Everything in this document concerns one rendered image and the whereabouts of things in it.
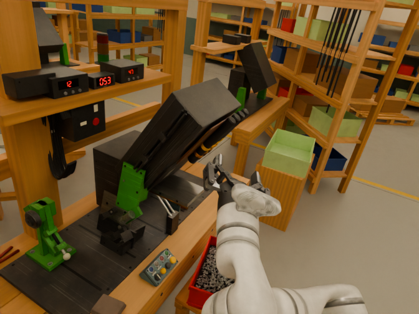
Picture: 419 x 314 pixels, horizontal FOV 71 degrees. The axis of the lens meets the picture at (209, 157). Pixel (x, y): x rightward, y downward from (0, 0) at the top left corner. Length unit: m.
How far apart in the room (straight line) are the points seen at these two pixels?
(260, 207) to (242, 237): 0.06
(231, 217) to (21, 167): 1.01
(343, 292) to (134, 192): 0.91
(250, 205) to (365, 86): 3.20
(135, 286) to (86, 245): 0.32
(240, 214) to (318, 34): 3.63
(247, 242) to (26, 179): 1.07
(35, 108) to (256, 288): 0.94
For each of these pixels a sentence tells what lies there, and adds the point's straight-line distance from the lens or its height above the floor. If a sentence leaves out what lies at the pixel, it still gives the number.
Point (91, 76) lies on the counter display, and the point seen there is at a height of 1.59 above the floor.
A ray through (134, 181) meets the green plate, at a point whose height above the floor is 1.21.
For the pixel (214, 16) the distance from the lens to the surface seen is 10.34.
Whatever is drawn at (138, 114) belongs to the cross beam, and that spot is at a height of 1.25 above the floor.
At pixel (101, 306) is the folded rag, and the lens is 1.23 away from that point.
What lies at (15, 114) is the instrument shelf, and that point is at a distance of 1.12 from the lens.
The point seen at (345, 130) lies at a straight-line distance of 3.71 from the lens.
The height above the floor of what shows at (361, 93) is 1.25.
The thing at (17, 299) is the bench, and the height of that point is 0.88.
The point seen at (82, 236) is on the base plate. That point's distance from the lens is 1.52.
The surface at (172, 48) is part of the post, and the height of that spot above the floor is 1.63.
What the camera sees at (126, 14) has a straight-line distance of 6.91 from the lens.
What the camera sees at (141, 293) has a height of 0.90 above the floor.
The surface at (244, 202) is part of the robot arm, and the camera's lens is 0.49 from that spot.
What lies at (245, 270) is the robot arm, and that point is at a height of 1.62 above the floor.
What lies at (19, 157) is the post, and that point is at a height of 1.31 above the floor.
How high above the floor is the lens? 1.93
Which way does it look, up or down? 28 degrees down
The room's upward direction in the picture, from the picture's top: 8 degrees clockwise
